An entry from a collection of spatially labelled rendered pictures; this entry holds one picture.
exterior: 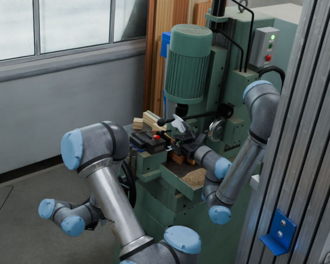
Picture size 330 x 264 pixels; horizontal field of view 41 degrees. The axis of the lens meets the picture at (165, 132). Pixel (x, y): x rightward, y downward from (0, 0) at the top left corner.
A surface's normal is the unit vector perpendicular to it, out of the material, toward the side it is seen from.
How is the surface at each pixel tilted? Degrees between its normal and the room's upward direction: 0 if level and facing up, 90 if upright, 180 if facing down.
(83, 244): 0
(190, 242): 8
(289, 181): 90
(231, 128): 90
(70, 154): 85
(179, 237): 8
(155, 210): 90
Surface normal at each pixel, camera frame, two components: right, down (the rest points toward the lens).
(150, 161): 0.62, 0.43
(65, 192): 0.11, -0.87
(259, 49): -0.77, 0.23
